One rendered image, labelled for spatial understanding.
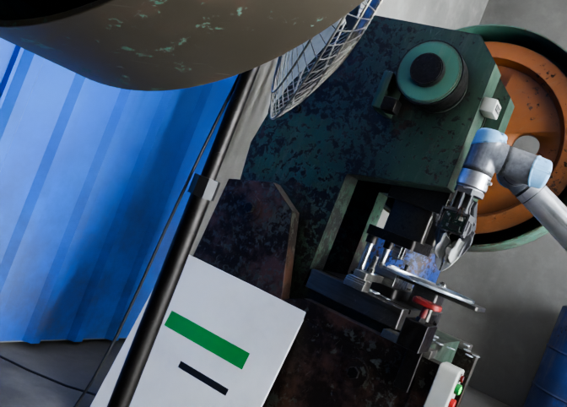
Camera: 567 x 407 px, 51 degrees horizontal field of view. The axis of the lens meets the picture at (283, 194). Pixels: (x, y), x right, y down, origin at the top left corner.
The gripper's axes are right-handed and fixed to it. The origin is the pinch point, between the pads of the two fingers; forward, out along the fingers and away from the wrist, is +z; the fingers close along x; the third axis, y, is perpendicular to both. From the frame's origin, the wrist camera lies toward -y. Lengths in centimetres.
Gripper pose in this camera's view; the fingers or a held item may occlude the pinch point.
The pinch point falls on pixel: (442, 266)
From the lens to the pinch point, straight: 155.5
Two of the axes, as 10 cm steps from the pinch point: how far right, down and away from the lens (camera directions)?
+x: 8.0, 3.2, -5.0
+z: -3.7, 9.3, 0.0
